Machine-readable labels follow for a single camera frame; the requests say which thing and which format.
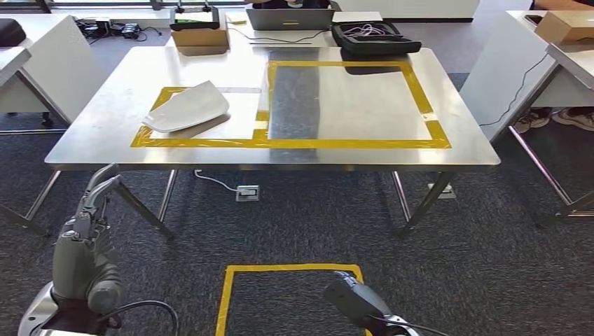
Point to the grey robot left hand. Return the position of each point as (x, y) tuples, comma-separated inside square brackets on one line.
[(86, 264)]

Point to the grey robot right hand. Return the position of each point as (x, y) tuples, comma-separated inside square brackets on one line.
[(348, 279)]

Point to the white curved plastic part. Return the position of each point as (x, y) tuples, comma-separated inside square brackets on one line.
[(185, 109)]

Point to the yellow floor tape square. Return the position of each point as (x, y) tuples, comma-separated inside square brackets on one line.
[(287, 267)]

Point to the floor power socket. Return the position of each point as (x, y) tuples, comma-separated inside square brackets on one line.
[(448, 192), (247, 193)]

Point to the yellow table tape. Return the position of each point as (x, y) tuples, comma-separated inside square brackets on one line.
[(325, 143)]

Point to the steel table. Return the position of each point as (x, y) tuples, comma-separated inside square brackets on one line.
[(11, 65), (352, 102)]

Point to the black foam-lined case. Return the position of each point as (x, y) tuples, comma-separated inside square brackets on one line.
[(380, 46)]

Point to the black battery charger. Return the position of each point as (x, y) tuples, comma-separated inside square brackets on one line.
[(131, 30)]

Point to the black bag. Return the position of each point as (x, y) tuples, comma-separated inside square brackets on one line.
[(11, 32)]

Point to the cardboard box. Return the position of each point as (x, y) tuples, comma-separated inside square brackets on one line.
[(566, 25), (199, 38)]

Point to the black remote controller with screen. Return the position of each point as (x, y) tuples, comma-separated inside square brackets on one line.
[(195, 26)]

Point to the white paper pad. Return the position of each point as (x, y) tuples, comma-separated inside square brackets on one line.
[(357, 17)]

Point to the grey laptop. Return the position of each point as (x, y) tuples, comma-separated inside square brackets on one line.
[(290, 18)]

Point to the yellow sticky notes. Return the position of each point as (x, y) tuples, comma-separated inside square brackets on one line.
[(236, 18)]

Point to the black smartphone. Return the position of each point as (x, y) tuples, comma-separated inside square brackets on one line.
[(533, 20)]

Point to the dark window frame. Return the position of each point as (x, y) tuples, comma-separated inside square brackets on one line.
[(93, 3)]

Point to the steel table frame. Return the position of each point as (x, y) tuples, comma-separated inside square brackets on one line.
[(575, 60)]

